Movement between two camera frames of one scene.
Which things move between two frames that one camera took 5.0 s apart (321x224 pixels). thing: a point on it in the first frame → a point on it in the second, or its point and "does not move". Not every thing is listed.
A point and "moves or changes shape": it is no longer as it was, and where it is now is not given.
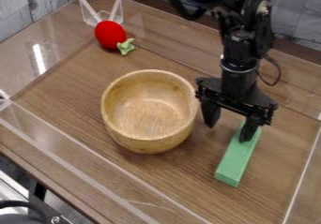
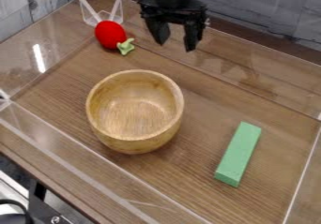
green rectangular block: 235,161 does not move
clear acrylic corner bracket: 93,18 does not move
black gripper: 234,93 → 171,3
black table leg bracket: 36,193 does not move
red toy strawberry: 109,35 does not move
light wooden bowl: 150,108 moves or changes shape
